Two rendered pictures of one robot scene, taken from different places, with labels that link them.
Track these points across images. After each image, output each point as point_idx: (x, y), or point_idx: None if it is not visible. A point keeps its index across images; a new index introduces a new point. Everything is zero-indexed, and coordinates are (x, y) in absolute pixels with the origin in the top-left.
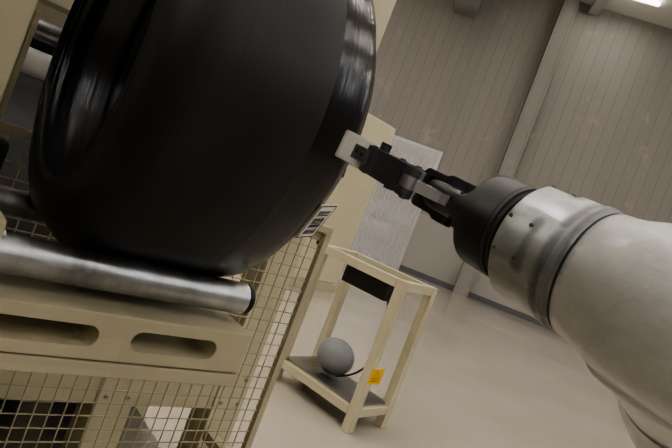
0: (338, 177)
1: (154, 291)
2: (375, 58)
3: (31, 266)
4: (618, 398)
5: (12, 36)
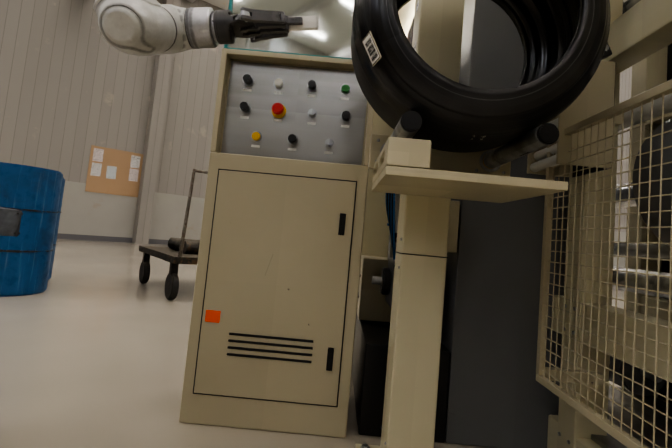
0: (365, 20)
1: None
2: None
3: None
4: (170, 53)
5: None
